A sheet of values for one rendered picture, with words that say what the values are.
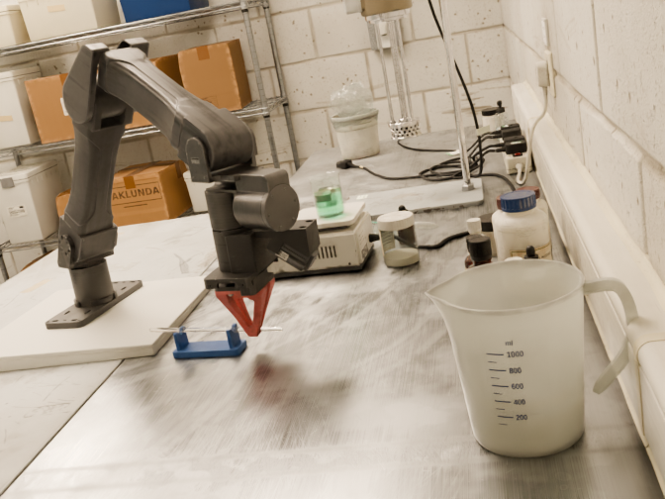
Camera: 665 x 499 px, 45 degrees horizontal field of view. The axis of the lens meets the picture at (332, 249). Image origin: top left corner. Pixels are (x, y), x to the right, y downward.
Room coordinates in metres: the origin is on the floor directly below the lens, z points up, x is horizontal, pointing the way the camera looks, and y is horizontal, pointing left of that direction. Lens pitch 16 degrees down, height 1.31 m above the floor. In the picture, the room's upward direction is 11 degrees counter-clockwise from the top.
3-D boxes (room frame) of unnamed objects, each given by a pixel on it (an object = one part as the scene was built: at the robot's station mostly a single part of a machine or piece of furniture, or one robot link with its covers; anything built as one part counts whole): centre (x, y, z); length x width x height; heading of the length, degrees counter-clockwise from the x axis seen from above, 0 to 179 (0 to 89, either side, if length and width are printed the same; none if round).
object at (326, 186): (1.29, -0.01, 1.02); 0.06 x 0.05 x 0.08; 42
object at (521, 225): (1.05, -0.26, 0.96); 0.07 x 0.07 x 0.13
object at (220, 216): (0.99, 0.11, 1.10); 0.07 x 0.06 x 0.07; 44
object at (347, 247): (1.33, 0.03, 0.94); 0.22 x 0.13 x 0.08; 74
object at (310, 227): (0.97, 0.07, 1.04); 0.11 x 0.07 x 0.06; 70
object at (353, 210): (1.32, 0.00, 0.98); 0.12 x 0.12 x 0.01; 74
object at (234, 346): (1.02, 0.19, 0.92); 0.10 x 0.03 x 0.04; 70
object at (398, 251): (1.25, -0.11, 0.94); 0.06 x 0.06 x 0.08
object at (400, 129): (1.64, -0.19, 1.17); 0.07 x 0.07 x 0.25
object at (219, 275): (0.99, 0.12, 1.04); 0.10 x 0.07 x 0.07; 160
